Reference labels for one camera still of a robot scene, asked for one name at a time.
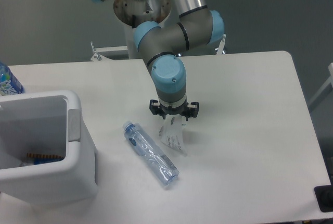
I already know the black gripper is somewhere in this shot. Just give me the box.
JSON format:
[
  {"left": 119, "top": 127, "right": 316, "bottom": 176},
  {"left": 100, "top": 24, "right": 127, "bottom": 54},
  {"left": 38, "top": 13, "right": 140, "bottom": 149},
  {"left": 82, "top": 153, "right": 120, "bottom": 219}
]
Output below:
[{"left": 149, "top": 99, "right": 199, "bottom": 121}]

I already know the clear plastic wrapper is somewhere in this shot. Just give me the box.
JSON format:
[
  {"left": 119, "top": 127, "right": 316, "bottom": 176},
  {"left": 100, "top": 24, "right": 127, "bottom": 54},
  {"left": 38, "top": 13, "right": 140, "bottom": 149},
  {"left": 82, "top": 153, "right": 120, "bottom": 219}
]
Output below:
[{"left": 159, "top": 115, "right": 187, "bottom": 156}]

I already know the clear plastic bottle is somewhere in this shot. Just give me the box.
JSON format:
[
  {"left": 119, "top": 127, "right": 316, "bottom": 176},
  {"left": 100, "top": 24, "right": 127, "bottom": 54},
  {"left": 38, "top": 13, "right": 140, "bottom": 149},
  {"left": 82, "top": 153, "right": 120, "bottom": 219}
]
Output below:
[{"left": 122, "top": 121, "right": 180, "bottom": 190}]

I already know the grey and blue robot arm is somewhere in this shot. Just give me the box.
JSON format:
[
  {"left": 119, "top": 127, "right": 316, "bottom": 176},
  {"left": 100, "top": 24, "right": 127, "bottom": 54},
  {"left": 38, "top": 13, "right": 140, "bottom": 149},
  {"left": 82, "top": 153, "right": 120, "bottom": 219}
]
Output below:
[{"left": 92, "top": 0, "right": 224, "bottom": 118}]

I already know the white plastic trash can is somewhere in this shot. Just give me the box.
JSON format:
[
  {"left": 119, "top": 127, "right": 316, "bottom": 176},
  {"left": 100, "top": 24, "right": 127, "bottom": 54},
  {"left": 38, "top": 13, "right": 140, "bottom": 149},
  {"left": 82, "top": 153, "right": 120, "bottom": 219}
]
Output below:
[{"left": 1, "top": 90, "right": 98, "bottom": 205}]

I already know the trash inside can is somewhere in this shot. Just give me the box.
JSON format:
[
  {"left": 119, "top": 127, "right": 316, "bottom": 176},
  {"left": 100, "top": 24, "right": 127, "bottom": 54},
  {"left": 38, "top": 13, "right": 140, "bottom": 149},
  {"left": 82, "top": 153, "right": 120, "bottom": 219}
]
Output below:
[{"left": 20, "top": 153, "right": 65, "bottom": 167}]

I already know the white furniture leg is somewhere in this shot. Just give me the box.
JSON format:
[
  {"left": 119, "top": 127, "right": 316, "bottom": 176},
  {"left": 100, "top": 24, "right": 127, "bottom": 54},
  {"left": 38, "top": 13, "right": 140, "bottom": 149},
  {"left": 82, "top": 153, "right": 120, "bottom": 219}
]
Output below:
[{"left": 308, "top": 63, "right": 332, "bottom": 112}]

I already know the blue labelled drink bottle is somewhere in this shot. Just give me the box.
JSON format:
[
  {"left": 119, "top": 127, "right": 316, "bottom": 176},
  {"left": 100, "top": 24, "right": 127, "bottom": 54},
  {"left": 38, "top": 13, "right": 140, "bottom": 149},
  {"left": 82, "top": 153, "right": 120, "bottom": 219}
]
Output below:
[{"left": 1, "top": 63, "right": 25, "bottom": 96}]

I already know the black table clamp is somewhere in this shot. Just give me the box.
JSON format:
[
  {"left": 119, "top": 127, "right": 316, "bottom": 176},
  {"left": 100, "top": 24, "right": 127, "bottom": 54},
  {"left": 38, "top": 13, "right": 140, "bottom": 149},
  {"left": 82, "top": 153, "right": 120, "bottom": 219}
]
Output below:
[{"left": 314, "top": 185, "right": 332, "bottom": 213}]

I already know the white pedestal base frame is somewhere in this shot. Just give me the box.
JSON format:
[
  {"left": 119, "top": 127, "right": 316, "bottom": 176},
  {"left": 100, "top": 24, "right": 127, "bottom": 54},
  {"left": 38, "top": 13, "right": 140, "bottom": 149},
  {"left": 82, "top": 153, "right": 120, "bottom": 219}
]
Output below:
[{"left": 90, "top": 33, "right": 227, "bottom": 61}]

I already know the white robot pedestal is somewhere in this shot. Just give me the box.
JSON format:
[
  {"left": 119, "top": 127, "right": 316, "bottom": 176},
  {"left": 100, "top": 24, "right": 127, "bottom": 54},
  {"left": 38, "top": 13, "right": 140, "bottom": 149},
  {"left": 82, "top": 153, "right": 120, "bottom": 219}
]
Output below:
[{"left": 113, "top": 0, "right": 171, "bottom": 59}]

